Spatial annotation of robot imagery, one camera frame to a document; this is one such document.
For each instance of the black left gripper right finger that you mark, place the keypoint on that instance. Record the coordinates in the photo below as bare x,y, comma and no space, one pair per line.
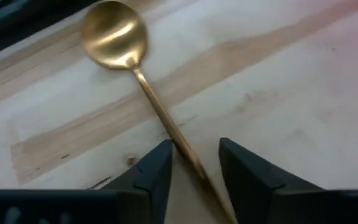
291,208

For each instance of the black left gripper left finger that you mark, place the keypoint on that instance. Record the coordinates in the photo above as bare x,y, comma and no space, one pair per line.
73,208

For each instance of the gold spoon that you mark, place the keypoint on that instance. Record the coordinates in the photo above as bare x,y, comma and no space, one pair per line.
113,37

